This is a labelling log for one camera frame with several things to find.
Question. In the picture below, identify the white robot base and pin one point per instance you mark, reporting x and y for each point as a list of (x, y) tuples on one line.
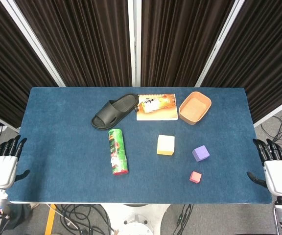
[(136, 220)]

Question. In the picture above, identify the spiral notebook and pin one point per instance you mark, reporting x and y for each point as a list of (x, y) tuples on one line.
[(155, 116)]

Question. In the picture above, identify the orange drink bottle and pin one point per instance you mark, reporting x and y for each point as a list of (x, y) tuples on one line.
[(155, 102)]

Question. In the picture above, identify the dark pleated partition panel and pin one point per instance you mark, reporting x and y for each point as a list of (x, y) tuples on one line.
[(4, 73), (82, 44), (180, 44), (265, 61)]

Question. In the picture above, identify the blue table cloth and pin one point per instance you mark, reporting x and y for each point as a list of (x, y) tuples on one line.
[(70, 151)]

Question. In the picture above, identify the small red cube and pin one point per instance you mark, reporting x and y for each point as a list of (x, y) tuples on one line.
[(195, 177)]

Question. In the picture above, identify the green chips can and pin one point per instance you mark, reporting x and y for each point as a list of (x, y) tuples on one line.
[(117, 151)]

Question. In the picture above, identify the large yellow cube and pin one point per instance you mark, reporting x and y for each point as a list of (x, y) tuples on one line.
[(165, 144)]

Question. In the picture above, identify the white partition base rail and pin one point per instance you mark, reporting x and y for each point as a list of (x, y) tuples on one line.
[(1, 121), (275, 112)]

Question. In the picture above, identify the white partition post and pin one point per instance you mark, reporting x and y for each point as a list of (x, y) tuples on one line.
[(33, 41), (219, 44), (134, 44)]

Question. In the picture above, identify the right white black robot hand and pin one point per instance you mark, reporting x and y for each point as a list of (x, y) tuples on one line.
[(280, 176)]

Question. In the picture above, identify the black rubber slipper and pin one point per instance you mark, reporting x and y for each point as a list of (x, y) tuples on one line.
[(111, 110)]

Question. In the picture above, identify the medium purple cube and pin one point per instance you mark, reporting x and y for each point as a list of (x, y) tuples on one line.
[(200, 153)]

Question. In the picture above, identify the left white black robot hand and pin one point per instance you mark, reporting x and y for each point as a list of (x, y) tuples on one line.
[(1, 171)]

